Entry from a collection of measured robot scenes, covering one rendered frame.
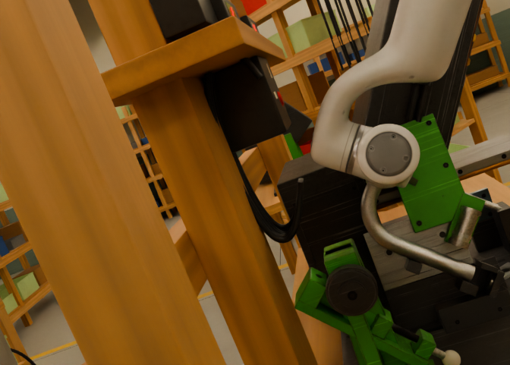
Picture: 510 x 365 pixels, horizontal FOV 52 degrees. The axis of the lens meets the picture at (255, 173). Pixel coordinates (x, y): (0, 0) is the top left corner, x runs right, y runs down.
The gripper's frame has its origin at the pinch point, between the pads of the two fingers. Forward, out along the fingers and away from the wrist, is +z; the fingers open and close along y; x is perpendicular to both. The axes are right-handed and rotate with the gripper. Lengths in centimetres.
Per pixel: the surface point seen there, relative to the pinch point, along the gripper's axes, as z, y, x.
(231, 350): 231, 37, 130
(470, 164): 14.7, -15.9, -10.1
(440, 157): 2.9, -8.9, -7.1
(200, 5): -32.0, 33.9, -8.3
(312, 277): -24.2, 2.0, 21.0
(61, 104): -66, 25, 11
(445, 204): 2.9, -13.5, 0.8
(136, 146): 789, 421, 93
